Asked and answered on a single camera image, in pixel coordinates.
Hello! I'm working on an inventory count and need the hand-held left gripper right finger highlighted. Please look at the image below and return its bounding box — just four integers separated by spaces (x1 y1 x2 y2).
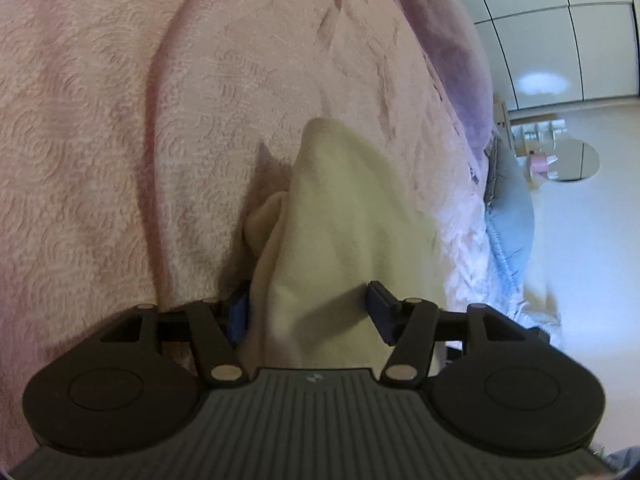
366 281 546 387

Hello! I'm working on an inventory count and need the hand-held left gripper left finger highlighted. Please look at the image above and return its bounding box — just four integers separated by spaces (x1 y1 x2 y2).
87 287 249 386

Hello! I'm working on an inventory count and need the off-white shirt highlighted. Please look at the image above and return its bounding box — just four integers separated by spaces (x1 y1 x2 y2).
241 117 443 371

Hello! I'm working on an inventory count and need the blue-grey pillow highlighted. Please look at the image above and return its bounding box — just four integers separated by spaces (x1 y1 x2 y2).
482 130 536 293

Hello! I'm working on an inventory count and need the bed with patterned duvet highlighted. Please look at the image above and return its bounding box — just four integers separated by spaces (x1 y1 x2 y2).
0 0 563 396

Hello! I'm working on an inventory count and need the cream vanity table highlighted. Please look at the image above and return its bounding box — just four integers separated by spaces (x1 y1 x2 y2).
492 92 566 191

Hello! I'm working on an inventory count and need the white cosmetics shelf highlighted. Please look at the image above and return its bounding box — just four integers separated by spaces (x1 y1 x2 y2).
520 120 566 146

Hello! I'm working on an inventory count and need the round mirror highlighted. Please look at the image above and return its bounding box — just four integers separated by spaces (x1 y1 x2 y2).
547 140 601 182

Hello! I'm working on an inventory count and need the grey blue cloth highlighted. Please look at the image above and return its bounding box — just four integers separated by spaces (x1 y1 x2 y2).
602 447 640 476

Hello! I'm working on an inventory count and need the lavender fleece blanket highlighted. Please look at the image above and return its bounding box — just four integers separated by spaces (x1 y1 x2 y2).
360 0 496 143

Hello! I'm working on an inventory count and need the cream wardrobe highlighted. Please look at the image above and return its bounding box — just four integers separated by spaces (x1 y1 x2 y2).
435 0 640 111

